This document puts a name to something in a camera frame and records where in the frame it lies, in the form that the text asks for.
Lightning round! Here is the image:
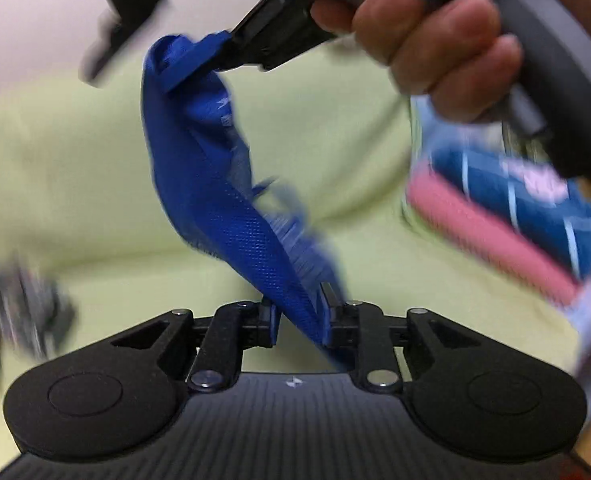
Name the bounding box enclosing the person's right hand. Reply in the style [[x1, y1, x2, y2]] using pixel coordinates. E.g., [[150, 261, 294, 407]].
[[311, 0, 591, 124]]

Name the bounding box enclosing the light green sofa cover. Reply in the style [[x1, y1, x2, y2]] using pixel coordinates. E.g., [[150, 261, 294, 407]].
[[0, 46, 591, 479]]

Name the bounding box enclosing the blue plaid folded cloth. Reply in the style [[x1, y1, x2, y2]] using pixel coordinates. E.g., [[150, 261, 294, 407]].
[[411, 98, 591, 282]]

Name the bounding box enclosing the grey cat-print fabric bag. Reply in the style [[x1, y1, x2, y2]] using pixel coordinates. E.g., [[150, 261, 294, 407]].
[[0, 259, 76, 361]]

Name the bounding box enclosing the blue non-woven shopping bag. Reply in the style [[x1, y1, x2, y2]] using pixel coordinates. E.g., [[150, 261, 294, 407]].
[[142, 32, 352, 368]]

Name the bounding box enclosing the pink striped folded cloth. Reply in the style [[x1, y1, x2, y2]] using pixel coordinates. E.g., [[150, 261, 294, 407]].
[[405, 167, 581, 307]]

